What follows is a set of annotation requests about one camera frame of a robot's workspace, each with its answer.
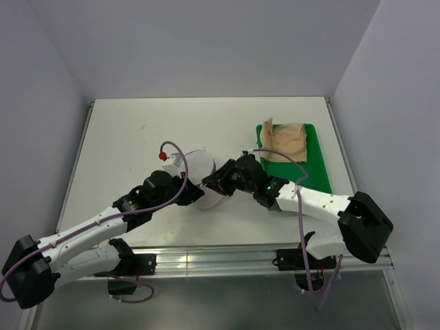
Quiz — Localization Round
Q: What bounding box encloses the mesh laundry bag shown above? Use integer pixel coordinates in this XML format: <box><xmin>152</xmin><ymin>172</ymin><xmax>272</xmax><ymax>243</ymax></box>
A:
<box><xmin>185</xmin><ymin>149</ymin><xmax>222</xmax><ymax>210</ymax></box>

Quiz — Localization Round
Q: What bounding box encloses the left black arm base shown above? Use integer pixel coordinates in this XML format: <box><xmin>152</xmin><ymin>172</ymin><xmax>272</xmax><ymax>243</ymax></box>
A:
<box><xmin>107</xmin><ymin>254</ymin><xmax>157</xmax><ymax>296</ymax></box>

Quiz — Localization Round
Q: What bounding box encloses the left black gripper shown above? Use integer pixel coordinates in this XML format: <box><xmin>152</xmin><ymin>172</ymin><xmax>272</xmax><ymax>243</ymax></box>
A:
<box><xmin>151</xmin><ymin>171</ymin><xmax>204</xmax><ymax>212</ymax></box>

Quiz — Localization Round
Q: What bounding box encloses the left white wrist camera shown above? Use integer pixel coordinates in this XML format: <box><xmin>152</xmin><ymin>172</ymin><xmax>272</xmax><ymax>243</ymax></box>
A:
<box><xmin>159</xmin><ymin>151</ymin><xmax>183</xmax><ymax>177</ymax></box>

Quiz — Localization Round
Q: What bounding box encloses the beige bra in tray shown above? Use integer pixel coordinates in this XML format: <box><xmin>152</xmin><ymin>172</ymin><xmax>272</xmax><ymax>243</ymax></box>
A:
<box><xmin>259</xmin><ymin>118</ymin><xmax>307</xmax><ymax>163</ymax></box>

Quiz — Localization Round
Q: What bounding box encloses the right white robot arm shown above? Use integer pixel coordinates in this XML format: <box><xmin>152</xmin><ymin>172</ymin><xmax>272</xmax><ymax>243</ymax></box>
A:
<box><xmin>202</xmin><ymin>154</ymin><xmax>394</xmax><ymax>268</ymax></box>

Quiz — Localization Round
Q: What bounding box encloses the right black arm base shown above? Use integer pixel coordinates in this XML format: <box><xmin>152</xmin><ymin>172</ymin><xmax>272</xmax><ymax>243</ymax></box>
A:
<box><xmin>272</xmin><ymin>247</ymin><xmax>337</xmax><ymax>291</ymax></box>

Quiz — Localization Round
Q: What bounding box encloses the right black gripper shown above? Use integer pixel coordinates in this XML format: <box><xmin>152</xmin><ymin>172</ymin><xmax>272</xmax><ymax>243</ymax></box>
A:
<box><xmin>202</xmin><ymin>158</ymin><xmax>256</xmax><ymax>196</ymax></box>

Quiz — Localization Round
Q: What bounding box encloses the aluminium frame rail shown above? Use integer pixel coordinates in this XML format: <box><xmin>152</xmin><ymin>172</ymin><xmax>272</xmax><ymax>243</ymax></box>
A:
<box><xmin>19</xmin><ymin>219</ymin><xmax>403</xmax><ymax>330</ymax></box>

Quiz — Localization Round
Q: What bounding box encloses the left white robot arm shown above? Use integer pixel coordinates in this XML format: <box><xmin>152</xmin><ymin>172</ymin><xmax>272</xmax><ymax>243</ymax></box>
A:
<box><xmin>1</xmin><ymin>170</ymin><xmax>204</xmax><ymax>309</ymax></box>

